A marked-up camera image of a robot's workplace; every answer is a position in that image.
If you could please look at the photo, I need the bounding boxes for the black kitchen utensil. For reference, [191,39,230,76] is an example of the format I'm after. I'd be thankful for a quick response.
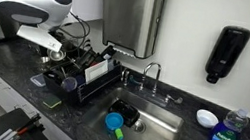
[99,43,119,62]

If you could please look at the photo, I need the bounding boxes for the sink drain strainer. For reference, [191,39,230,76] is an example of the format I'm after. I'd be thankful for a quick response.
[132,118,148,134]

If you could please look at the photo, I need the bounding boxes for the black marker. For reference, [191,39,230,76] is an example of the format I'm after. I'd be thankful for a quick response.
[15,110,43,136]

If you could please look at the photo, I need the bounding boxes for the blue scoop green handle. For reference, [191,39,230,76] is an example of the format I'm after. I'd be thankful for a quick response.
[102,111,128,140]

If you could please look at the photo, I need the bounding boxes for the white marker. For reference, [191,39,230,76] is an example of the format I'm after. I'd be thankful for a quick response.
[0,126,22,140]

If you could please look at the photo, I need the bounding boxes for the steel bowl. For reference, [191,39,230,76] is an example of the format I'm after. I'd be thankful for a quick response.
[46,47,67,63]

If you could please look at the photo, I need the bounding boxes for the red marker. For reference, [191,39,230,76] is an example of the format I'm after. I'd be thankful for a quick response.
[16,120,38,139]

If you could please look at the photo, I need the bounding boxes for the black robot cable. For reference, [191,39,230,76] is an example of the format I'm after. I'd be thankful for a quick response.
[55,10,94,57]

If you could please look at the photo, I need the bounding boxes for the white cutting board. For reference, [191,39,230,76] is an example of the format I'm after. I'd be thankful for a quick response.
[81,56,111,87]

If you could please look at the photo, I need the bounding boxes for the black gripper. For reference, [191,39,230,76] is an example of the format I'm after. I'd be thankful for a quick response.
[54,32,72,52]

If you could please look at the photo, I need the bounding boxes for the steel paper towel dispenser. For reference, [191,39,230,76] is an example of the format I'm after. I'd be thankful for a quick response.
[92,0,168,62]

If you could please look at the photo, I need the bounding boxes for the small steel cup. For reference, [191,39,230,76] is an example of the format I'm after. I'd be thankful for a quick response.
[38,55,51,65]

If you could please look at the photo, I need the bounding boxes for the black dish rack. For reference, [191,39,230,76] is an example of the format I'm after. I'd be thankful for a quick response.
[39,36,127,111]

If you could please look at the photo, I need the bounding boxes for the blue cup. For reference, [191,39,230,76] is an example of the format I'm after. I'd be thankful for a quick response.
[73,72,88,89]

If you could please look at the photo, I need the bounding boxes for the chrome sink faucet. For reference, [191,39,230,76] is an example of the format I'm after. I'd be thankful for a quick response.
[116,57,189,110]

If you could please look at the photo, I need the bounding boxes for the small white bowl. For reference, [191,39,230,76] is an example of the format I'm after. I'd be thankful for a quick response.
[194,108,222,130]

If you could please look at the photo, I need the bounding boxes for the black tray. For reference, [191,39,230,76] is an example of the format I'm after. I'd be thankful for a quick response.
[0,104,63,140]

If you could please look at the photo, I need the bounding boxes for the blue dish soap bottle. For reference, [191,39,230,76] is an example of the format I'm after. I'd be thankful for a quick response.
[207,103,250,140]

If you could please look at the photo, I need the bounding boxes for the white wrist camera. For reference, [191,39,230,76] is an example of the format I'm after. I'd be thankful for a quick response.
[14,24,65,54]

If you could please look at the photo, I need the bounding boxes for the teal dish brush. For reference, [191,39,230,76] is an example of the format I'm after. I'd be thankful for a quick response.
[127,74,146,88]

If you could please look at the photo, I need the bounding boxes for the clear plastic lid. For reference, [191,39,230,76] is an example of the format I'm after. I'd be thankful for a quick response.
[29,71,48,88]

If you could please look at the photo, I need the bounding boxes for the black wall soap dispenser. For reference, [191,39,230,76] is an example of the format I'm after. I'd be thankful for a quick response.
[202,22,250,89]

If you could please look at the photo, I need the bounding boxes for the black plastic container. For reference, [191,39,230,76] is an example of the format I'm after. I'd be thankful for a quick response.
[105,97,143,130]

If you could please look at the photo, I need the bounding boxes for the green yellow sponge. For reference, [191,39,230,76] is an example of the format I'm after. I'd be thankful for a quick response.
[40,93,64,110]

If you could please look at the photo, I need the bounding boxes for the clear drinking glass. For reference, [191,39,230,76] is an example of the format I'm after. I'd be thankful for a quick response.
[59,74,80,94]

